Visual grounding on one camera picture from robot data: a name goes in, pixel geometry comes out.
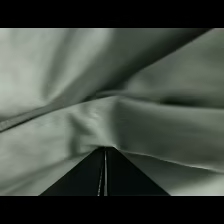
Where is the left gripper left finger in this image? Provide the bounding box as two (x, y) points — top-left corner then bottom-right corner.
(39, 147), (107, 197)

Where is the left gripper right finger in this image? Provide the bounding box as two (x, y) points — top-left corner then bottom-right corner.
(103, 146), (171, 197)

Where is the grey-green shirt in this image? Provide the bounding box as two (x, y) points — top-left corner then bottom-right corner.
(0, 27), (224, 197)

